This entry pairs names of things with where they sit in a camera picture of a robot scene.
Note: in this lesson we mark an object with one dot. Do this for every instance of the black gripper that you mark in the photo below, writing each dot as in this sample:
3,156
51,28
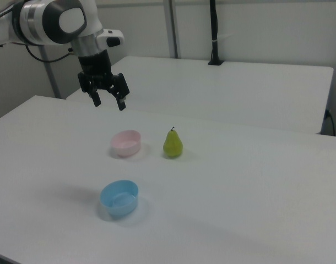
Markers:
96,66

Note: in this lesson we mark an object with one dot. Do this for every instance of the green pear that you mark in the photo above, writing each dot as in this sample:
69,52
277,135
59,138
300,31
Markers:
173,145

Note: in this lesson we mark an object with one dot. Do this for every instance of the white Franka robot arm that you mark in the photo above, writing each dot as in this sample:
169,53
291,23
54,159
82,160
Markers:
44,22

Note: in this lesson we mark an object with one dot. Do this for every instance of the pink plastic bowl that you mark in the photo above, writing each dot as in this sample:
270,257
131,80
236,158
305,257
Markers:
126,143

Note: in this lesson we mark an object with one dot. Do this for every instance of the blue plastic bowl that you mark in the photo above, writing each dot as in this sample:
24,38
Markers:
118,198

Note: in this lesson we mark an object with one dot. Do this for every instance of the white rectangular table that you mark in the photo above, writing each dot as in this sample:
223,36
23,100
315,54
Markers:
226,88

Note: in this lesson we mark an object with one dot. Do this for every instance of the slanted grey metal post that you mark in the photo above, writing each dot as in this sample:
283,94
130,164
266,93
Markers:
51,74

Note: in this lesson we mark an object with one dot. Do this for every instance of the grey metal frame post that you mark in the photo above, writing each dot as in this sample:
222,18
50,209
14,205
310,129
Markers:
173,27

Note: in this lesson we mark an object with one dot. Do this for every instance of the black clamped camera pole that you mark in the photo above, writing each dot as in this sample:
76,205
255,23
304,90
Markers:
214,33

